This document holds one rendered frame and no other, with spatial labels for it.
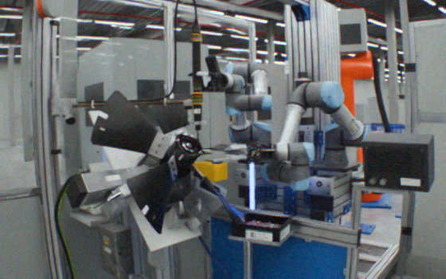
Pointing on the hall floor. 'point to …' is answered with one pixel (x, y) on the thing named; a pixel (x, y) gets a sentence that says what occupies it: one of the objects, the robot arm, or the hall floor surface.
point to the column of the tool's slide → (51, 190)
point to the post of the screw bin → (248, 259)
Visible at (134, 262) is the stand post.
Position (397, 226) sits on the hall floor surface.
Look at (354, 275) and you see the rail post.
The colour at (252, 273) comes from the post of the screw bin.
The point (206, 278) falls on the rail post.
